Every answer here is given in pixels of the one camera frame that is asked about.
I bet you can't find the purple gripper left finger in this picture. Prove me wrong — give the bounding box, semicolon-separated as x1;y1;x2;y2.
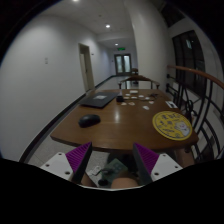
66;142;92;183

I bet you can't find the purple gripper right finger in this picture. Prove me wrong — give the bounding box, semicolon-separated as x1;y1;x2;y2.
133;143;159;185

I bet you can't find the black computer mouse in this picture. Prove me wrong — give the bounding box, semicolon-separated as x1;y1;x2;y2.
78;114;101;128

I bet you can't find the round yellow mouse pad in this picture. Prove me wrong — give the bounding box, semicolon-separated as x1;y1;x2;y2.
152;111;193;141

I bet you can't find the white card on table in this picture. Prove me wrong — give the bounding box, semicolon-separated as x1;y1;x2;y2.
165;101;178;109

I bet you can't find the dark grey laptop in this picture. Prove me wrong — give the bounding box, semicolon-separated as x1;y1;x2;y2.
79;92;117;108

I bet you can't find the small black box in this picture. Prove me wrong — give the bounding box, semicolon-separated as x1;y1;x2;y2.
116;96;124;102

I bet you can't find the wooden chair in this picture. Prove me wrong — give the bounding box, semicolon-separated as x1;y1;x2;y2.
118;75;160;89

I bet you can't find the white side door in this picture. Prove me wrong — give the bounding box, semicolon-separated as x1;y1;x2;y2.
79;44;95;92

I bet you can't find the double glass door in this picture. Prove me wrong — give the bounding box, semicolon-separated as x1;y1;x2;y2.
114;54;132;75

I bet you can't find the wooden stair handrail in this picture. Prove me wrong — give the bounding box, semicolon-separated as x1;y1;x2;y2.
167;65;224;90

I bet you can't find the green exit sign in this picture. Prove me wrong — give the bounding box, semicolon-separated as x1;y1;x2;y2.
117;47;126;51

